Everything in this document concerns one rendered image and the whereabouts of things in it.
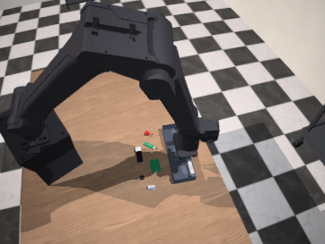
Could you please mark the dark grey rack of bins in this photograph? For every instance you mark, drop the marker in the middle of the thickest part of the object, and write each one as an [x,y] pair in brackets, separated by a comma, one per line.
[183,170]

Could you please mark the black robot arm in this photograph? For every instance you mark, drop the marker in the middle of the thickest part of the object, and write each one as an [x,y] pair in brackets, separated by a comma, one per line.
[149,58]

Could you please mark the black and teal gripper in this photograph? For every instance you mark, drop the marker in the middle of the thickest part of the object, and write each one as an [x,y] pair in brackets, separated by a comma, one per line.
[181,148]

